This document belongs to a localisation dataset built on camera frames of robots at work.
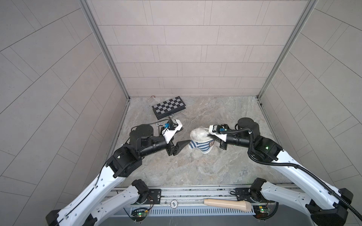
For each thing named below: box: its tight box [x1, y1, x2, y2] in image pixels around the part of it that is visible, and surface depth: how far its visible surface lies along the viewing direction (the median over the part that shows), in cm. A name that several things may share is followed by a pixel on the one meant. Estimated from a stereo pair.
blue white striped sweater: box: [188, 139, 215, 154], surface depth 65 cm
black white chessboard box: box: [151, 96, 187, 121], surface depth 107 cm
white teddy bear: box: [189, 127, 214, 143], surface depth 64 cm
